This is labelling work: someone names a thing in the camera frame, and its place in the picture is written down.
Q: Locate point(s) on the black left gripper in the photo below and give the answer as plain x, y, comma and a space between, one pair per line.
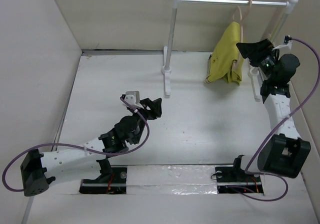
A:
153, 106

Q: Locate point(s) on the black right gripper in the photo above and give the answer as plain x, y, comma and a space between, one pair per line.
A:
249, 49

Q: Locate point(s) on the yellow trousers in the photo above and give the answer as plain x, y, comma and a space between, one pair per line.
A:
225, 62

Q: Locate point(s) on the beige wooden hanger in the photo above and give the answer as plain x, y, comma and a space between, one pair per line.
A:
242, 16

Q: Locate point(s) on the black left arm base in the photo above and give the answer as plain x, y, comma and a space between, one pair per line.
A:
111, 181

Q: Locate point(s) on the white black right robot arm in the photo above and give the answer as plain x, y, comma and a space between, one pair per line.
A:
283, 152

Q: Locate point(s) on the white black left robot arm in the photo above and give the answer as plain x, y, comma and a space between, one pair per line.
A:
40, 170

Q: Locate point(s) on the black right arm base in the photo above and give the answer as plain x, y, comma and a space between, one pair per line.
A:
229, 181

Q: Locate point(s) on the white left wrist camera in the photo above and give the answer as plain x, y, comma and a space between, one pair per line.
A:
131, 97

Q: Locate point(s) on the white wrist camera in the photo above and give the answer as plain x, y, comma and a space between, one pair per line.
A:
131, 97
287, 43

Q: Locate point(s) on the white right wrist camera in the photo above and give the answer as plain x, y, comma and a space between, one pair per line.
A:
287, 43

